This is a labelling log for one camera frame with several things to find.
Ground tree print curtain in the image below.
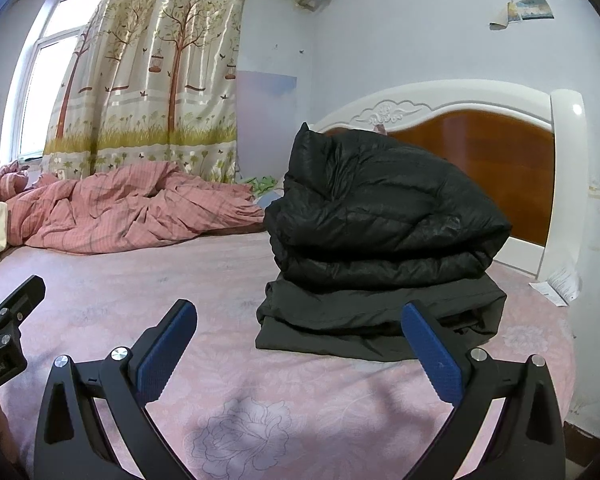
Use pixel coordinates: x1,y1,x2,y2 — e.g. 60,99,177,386
42,0,253,186

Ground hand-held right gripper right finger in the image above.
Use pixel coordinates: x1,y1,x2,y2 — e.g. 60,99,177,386
400,300,566,480

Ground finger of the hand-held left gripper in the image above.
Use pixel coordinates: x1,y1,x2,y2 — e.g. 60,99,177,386
0,275,47,356

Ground window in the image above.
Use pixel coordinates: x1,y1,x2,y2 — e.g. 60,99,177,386
5,0,106,161

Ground green cloth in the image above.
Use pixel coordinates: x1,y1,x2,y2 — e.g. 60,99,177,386
242,176,281,196

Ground pale purple wall sheet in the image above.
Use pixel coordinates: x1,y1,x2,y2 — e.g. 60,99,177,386
236,71,298,181

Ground dark green folded garment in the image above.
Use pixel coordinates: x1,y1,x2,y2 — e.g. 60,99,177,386
255,275,508,363

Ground white and wooden headboard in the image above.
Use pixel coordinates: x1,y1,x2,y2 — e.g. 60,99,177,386
312,79,588,281

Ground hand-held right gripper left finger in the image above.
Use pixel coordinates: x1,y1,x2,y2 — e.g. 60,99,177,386
34,299,199,480

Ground black puffer jacket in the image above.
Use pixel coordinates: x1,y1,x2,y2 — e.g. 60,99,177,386
263,122,512,306

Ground curled wall picture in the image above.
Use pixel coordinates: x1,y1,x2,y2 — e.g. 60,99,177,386
490,0,555,31

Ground pink checked quilt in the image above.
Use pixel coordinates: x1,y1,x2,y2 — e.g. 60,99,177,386
0,160,266,256

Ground white paper sheet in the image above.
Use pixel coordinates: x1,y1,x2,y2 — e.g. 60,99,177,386
529,265,581,307

